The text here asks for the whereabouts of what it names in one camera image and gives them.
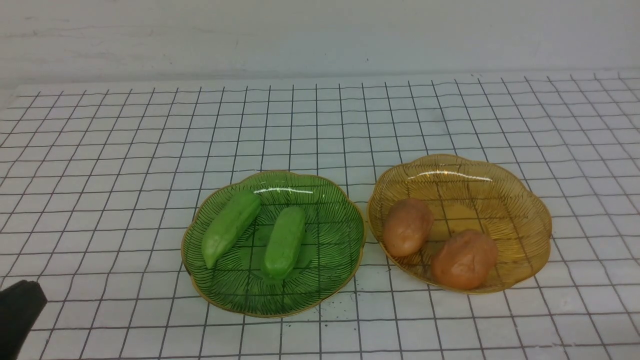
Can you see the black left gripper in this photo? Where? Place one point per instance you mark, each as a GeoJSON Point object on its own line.
{"type": "Point", "coordinates": [20, 306]}

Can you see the pointed green cucumber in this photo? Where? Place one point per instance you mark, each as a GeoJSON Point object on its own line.
{"type": "Point", "coordinates": [227, 227]}

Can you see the blunt green cucumber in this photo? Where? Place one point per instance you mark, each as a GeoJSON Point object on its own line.
{"type": "Point", "coordinates": [285, 242]}

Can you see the brown potato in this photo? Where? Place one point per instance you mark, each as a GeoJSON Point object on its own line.
{"type": "Point", "coordinates": [465, 260]}
{"type": "Point", "coordinates": [407, 227]}

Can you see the white grid tablecloth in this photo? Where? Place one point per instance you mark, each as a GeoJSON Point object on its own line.
{"type": "Point", "coordinates": [100, 180]}

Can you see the green glass plate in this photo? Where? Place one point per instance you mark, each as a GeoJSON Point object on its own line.
{"type": "Point", "coordinates": [331, 252]}

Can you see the amber glass plate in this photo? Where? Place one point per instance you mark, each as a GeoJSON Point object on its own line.
{"type": "Point", "coordinates": [467, 195]}

